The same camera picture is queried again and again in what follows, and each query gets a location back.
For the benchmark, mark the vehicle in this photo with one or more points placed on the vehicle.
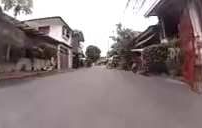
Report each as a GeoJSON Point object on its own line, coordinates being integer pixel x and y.
{"type": "Point", "coordinates": [112, 62]}

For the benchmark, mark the round dark tree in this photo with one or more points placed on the round dark tree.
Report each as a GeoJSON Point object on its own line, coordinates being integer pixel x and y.
{"type": "Point", "coordinates": [93, 52]}

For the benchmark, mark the grey building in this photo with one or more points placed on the grey building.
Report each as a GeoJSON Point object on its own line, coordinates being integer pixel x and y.
{"type": "Point", "coordinates": [77, 45]}

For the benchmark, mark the leafy green tree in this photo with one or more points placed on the leafy green tree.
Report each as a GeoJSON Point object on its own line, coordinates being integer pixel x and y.
{"type": "Point", "coordinates": [124, 41]}

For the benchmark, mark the grey asphalt road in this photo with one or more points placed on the grey asphalt road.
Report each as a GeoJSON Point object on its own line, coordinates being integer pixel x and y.
{"type": "Point", "coordinates": [99, 100]}

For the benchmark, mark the building with slanted roofs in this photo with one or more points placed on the building with slanted roofs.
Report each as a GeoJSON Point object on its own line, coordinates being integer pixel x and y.
{"type": "Point", "coordinates": [145, 38]}

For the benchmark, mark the dark green bush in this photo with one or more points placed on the dark green bush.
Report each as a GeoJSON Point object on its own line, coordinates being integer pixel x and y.
{"type": "Point", "coordinates": [45, 51]}

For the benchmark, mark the white two-storey house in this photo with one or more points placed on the white two-storey house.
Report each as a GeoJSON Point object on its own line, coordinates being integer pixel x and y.
{"type": "Point", "coordinates": [52, 31]}

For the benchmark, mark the green hedge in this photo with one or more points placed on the green hedge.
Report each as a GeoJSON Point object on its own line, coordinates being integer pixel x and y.
{"type": "Point", "coordinates": [160, 56]}

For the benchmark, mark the raised concrete pavement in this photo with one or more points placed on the raised concrete pavement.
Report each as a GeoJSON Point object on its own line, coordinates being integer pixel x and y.
{"type": "Point", "coordinates": [12, 75]}

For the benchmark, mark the building with red gate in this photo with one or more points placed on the building with red gate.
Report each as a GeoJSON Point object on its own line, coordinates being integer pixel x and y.
{"type": "Point", "coordinates": [192, 43]}

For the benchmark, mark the dark shed roof building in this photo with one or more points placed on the dark shed roof building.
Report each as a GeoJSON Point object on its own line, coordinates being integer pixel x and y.
{"type": "Point", "coordinates": [5, 33]}

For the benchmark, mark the overhanging tree branches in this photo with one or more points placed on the overhanging tree branches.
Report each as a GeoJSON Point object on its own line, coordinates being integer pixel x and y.
{"type": "Point", "coordinates": [19, 5]}

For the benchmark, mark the low pale boundary wall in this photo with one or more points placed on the low pale boundary wall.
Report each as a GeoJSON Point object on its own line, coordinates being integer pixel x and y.
{"type": "Point", "coordinates": [25, 64]}

